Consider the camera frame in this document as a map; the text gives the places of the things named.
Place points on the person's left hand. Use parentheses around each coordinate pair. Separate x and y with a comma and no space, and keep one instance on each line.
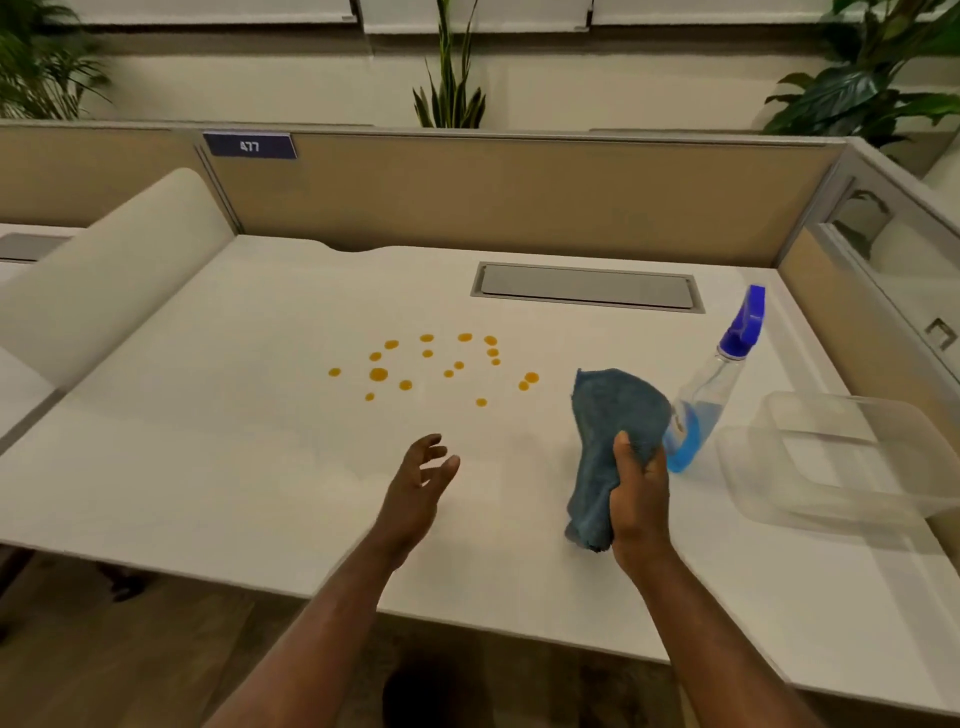
(409,510)

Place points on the person's right hand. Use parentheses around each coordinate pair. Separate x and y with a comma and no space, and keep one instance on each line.
(641,517)

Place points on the blue microfiber cloth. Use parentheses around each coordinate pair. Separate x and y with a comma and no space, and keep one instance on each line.
(607,420)

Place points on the spray bottle with blue trigger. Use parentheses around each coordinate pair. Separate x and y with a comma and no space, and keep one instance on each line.
(742,322)

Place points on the person's left forearm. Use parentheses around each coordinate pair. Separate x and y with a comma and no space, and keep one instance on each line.
(315,652)

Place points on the person's right forearm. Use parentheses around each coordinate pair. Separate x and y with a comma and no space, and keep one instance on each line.
(712,652)

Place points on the group of yellow liquid drops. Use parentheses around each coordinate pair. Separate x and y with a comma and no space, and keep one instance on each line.
(379,374)

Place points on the clear plastic container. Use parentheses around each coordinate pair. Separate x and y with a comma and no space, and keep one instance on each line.
(825,480)

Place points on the white table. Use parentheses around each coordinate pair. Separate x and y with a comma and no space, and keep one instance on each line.
(225,450)

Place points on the glass and beige side partition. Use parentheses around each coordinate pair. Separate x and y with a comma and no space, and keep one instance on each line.
(825,292)

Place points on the black chair caster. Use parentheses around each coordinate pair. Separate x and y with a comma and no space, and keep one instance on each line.
(120,583)

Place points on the beige partition panel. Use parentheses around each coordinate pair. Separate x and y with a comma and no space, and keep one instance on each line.
(525,195)
(90,172)

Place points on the small glass panel sticker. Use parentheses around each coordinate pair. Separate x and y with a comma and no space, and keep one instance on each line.
(940,334)

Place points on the white curved desk divider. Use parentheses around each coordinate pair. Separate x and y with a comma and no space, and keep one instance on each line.
(112,277)

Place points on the dark blue number label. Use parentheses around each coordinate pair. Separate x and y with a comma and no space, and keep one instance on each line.
(247,146)

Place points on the snake plant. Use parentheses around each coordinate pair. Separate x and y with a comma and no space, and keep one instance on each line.
(450,105)

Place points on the neighbouring white desk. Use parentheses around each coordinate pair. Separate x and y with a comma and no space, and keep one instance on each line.
(15,390)

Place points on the broad-leaf green plant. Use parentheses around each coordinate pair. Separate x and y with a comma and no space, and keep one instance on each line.
(847,90)

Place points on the white roller blind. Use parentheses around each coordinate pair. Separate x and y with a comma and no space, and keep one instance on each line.
(712,9)
(525,13)
(210,9)

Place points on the palm plant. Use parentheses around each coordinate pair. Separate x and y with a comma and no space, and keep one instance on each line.
(45,75)

